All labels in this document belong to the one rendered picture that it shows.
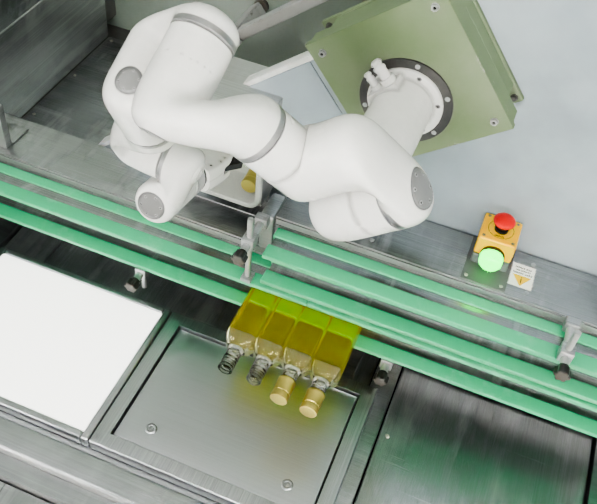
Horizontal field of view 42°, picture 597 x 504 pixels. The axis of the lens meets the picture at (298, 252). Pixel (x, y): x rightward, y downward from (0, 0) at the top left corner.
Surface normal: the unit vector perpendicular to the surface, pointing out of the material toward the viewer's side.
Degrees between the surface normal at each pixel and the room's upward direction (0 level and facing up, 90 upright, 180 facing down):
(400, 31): 1
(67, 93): 90
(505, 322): 90
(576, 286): 90
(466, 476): 90
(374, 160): 76
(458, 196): 0
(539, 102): 0
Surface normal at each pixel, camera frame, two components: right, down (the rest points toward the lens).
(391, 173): 0.69, 0.04
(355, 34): -0.38, 0.68
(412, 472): 0.11, -0.66
